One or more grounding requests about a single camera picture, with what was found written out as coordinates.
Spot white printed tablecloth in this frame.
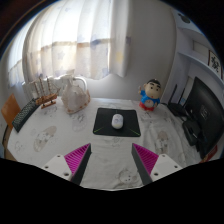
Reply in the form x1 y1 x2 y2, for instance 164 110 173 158
6 96 206 191

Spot black mouse pad green lines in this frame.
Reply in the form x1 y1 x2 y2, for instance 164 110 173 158
92 107 142 138

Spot red flat box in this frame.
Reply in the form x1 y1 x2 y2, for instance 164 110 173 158
199 144 219 164

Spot wooden model sailing ship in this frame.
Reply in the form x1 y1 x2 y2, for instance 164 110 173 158
31 75 61 110

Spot cartoon boy figurine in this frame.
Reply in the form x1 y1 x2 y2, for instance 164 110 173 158
138 78 163 112

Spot black computer keyboard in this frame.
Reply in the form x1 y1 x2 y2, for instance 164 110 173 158
11 97 40 133

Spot large white conch shell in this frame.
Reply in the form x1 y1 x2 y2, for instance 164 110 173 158
61 74 91 115

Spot orange wooden chair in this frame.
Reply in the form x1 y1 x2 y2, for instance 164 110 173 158
0 93 22 132

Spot small black box device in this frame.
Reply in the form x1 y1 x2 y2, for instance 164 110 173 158
182 119 201 147

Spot black router with antennas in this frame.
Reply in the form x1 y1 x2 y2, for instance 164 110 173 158
166 83 188 118

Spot white cartoon-print computer mouse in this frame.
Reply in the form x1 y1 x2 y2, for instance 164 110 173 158
111 113 125 130

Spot black computer monitor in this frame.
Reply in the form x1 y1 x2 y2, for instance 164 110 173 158
184 76 224 159

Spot white wall shelf unit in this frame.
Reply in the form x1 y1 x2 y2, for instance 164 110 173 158
171 11 224 84

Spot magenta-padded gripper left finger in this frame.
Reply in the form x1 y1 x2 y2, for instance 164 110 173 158
41 143 92 185

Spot white sheer star-print curtain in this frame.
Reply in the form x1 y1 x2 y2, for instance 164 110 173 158
8 0 133 89

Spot white radiator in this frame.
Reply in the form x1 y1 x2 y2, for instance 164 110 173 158
21 74 88 101

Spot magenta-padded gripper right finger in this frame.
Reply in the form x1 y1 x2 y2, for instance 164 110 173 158
131 143 183 186

